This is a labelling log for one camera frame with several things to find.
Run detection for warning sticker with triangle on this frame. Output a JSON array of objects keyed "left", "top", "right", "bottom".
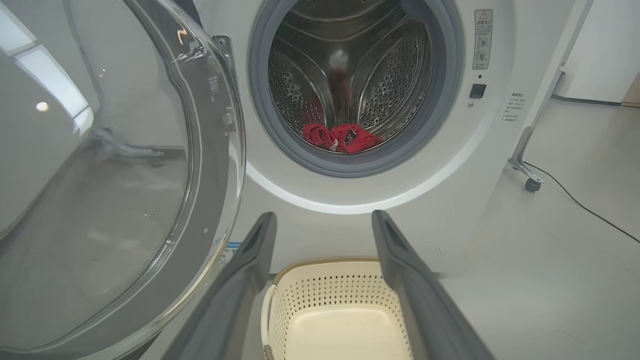
[{"left": 472, "top": 9, "right": 494, "bottom": 71}]

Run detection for grey rubber door gasket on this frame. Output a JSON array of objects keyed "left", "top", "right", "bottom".
[{"left": 248, "top": 0, "right": 466, "bottom": 179}]

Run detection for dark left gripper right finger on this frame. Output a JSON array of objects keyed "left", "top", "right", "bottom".
[{"left": 371, "top": 210, "right": 496, "bottom": 360}]

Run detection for cream perforated laundry basket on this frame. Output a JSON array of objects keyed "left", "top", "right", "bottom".
[{"left": 259, "top": 256, "right": 417, "bottom": 360}]

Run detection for white panel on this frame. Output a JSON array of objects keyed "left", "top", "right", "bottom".
[{"left": 552, "top": 0, "right": 640, "bottom": 106}]

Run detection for blue energy label sticker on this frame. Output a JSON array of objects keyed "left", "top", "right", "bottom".
[{"left": 219, "top": 241, "right": 242, "bottom": 269}]

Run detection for black floor cable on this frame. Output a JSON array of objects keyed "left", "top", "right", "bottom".
[{"left": 525, "top": 162, "right": 640, "bottom": 245}]

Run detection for red garment with white stripes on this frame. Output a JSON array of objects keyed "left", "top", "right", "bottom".
[{"left": 302, "top": 122, "right": 385, "bottom": 155}]

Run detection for metal frame leg with caster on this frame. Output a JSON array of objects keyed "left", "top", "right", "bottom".
[{"left": 507, "top": 0, "right": 596, "bottom": 194}]

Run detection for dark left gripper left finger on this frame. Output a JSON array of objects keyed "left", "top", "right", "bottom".
[{"left": 162, "top": 211, "right": 279, "bottom": 360}]

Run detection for round black glass washer door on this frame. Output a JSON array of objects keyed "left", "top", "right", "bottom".
[{"left": 0, "top": 0, "right": 247, "bottom": 360}]

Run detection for stainless steel washing machine drum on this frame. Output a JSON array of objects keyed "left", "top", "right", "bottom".
[{"left": 268, "top": 0, "right": 434, "bottom": 152}]

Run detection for white front-load washing machine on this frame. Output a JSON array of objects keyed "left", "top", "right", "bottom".
[{"left": 190, "top": 0, "right": 581, "bottom": 281}]

